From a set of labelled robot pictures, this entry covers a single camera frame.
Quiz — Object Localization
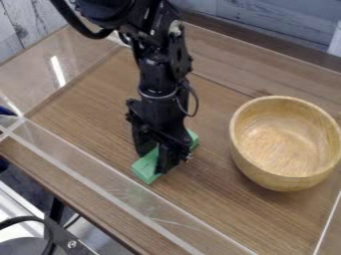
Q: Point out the blue object at left edge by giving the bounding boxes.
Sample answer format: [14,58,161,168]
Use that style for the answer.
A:
[0,106,18,117]

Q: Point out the clear acrylic barrier wall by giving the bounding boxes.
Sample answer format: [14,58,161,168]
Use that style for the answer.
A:
[0,23,341,255]

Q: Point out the black metal base plate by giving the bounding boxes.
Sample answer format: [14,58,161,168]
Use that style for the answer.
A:
[0,222,102,255]

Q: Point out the green rectangular block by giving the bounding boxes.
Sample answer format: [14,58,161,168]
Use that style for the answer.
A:
[130,128,201,185]

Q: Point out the brown wooden bowl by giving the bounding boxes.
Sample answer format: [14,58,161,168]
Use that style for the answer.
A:
[229,96,341,192]

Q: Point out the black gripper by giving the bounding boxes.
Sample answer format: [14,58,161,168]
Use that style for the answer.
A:
[125,94,194,175]

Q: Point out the black cable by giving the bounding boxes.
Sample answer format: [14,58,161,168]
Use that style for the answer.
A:
[0,216,59,255]

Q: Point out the black table leg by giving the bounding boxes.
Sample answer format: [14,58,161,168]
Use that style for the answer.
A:
[50,198,66,224]

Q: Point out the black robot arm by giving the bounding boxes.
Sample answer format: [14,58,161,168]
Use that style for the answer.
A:
[50,0,197,174]

